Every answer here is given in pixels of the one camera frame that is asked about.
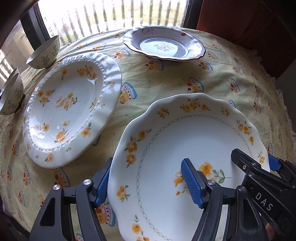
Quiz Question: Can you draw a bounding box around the beaded rim floral plate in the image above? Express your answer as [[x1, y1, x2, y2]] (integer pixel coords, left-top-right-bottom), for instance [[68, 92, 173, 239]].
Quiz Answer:
[[23, 52, 122, 169]]

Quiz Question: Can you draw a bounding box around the black window frame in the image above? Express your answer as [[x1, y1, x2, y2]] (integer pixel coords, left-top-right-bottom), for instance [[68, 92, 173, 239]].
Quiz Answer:
[[21, 1, 203, 48]]

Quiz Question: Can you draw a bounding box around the balcony railing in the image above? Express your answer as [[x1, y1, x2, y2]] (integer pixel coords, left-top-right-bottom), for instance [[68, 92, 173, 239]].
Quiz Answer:
[[38, 0, 189, 45]]

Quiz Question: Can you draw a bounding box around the red trimmed white plate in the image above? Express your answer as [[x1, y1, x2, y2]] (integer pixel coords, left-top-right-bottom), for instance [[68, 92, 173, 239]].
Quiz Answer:
[[123, 26, 206, 61]]

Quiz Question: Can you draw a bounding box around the leaf pattern bowl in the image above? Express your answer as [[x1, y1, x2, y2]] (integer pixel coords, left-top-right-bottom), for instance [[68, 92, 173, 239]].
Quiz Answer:
[[1, 73, 23, 115], [1, 67, 19, 94], [26, 35, 60, 69]]

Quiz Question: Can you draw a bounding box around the yellow patterned tablecloth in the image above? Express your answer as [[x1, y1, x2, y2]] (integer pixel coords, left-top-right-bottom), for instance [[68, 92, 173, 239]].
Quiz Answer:
[[1, 30, 295, 237]]

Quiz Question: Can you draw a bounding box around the red curtain right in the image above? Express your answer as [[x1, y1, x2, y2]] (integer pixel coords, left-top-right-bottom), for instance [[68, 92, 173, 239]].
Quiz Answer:
[[197, 1, 295, 78]]

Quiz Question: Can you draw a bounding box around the scalloped yellow flower plate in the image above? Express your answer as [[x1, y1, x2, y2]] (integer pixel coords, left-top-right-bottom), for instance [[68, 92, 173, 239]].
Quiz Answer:
[[107, 93, 269, 240]]

